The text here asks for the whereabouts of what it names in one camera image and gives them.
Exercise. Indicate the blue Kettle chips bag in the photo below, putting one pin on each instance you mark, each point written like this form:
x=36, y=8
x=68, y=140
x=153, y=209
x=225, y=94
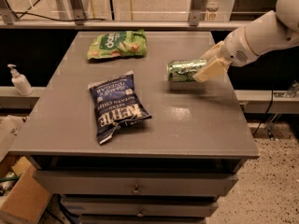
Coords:
x=116, y=105

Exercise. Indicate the drawer knob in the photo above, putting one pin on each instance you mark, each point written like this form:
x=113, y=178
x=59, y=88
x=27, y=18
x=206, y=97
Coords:
x=140, y=213
x=136, y=190

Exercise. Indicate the top drawer knob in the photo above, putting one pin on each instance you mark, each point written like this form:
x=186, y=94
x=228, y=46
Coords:
x=136, y=190

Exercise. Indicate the green snack bag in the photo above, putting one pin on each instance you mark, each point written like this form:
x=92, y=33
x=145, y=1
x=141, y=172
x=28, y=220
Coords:
x=118, y=44

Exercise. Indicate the green soda can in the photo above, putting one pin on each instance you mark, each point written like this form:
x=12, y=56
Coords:
x=184, y=70

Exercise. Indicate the white pump bottle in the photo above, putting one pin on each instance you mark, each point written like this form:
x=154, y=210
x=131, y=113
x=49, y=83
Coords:
x=20, y=81

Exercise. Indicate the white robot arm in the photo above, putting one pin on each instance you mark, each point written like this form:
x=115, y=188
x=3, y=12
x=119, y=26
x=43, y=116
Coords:
x=274, y=30

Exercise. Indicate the grey drawer cabinet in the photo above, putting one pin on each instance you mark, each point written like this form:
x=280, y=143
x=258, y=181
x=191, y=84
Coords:
x=122, y=145

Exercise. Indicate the cardboard box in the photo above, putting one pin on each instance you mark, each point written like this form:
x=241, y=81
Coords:
x=27, y=200

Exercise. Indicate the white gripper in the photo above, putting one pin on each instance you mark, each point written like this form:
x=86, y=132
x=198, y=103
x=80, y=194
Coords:
x=237, y=47

